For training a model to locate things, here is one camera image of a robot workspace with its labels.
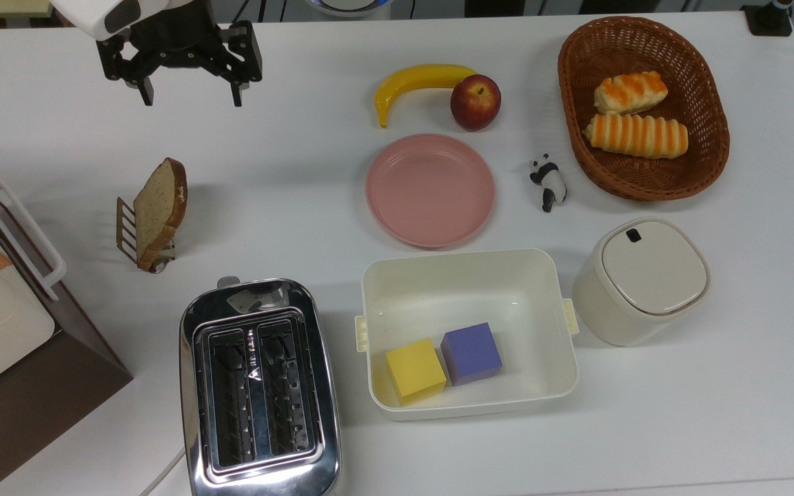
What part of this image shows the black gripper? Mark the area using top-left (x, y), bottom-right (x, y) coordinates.
top-left (96, 0), bottom-right (264, 108)

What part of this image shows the brown-crusted bread slice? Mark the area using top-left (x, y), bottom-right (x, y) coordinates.
top-left (133, 158), bottom-right (188, 267)

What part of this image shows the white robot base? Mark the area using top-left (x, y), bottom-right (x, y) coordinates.
top-left (303, 0), bottom-right (395, 19)

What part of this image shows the chrome two-slot toaster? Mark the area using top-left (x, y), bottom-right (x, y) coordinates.
top-left (179, 276), bottom-right (343, 496)

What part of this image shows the short orange-glazed bread roll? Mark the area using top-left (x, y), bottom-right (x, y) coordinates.
top-left (593, 70), bottom-right (669, 116)

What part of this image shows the long striped bread roll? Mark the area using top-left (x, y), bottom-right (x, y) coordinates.
top-left (582, 112), bottom-right (689, 161)

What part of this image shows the metal toast rack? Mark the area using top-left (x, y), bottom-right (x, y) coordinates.
top-left (116, 196), bottom-right (178, 274)

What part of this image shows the yellow banana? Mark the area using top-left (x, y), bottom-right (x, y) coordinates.
top-left (374, 64), bottom-right (479, 129)

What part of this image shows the pink plate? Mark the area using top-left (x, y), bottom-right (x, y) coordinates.
top-left (365, 133), bottom-right (497, 249)

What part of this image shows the red apple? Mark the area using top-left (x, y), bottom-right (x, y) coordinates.
top-left (449, 74), bottom-right (502, 132)

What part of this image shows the cream and brown oven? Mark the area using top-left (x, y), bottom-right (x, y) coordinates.
top-left (0, 161), bottom-right (134, 496)

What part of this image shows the white plastic container box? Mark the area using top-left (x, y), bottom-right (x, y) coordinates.
top-left (354, 248), bottom-right (580, 422)

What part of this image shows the yellow cube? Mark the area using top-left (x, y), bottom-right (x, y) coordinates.
top-left (385, 338), bottom-right (448, 407)

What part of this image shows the panda figurine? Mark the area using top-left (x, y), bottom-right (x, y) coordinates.
top-left (529, 153), bottom-right (569, 214)

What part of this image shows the purple cube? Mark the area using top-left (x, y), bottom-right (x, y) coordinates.
top-left (440, 321), bottom-right (505, 387)

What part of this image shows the cream lidded bin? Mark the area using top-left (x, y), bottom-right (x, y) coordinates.
top-left (571, 217), bottom-right (712, 348)

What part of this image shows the brown wicker basket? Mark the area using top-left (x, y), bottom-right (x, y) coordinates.
top-left (557, 16), bottom-right (731, 203)

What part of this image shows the white toaster power cable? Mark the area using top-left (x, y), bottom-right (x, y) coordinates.
top-left (138, 446), bottom-right (187, 496)

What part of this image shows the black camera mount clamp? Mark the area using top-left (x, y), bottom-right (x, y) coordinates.
top-left (741, 0), bottom-right (794, 37)

